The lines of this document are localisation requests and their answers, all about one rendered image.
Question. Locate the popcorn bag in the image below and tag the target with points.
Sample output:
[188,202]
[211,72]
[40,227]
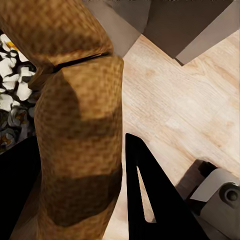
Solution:
[78,118]

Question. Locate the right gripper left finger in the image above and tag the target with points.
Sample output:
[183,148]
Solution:
[19,169]

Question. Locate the fridge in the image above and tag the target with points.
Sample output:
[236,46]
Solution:
[184,29]

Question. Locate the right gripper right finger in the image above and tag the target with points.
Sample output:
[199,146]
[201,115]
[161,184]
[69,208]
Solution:
[174,220]

